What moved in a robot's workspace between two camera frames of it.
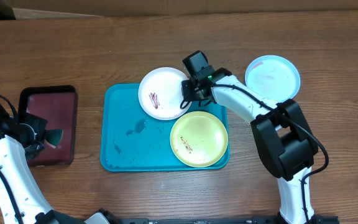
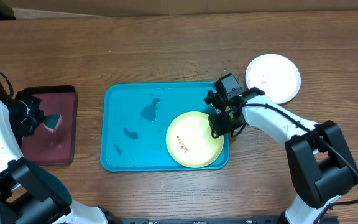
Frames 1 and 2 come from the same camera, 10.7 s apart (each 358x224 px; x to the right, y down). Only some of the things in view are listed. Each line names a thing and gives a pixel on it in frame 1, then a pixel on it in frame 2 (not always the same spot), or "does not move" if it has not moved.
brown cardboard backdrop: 104,8 does not move
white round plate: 160,93 -> 275,74
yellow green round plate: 199,139 does not move
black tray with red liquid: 58,106 does not move
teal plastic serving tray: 131,140 does not move
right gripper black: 186,88 -> 218,129
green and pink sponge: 53,137 -> 52,122
